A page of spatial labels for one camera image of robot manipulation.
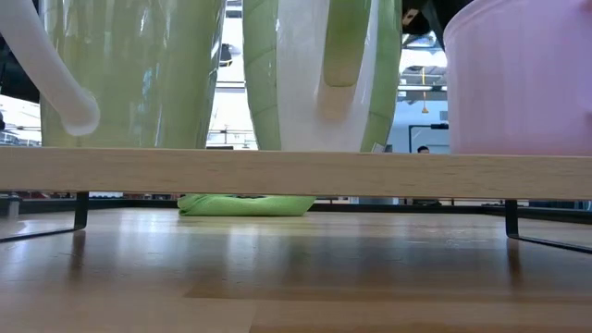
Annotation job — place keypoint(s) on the pale green mug white inside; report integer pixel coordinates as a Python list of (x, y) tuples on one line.
[(139, 69)]

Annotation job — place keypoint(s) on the pink plastic cup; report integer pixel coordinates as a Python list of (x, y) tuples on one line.
[(518, 78)]

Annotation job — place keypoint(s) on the wooden shelf black metal legs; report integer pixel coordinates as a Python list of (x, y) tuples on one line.
[(296, 173)]

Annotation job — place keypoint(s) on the green folded cloth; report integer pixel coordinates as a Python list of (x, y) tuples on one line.
[(245, 205)]

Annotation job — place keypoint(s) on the person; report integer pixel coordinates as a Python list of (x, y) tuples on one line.
[(423, 150)]

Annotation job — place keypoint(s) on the black aluminium table frame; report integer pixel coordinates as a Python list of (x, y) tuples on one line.
[(129, 204)]

